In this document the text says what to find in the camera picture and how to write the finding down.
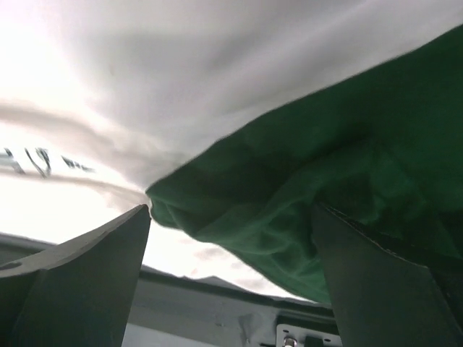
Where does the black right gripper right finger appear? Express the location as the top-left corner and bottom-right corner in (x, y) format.
(311, 205), (462, 346)

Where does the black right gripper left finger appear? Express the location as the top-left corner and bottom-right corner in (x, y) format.
(1, 205), (150, 346)

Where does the white green-sleeved Charlie Brown shirt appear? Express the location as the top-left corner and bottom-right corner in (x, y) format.
(1, 1), (462, 304)

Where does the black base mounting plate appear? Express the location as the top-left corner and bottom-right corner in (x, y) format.
(1, 235), (341, 346)

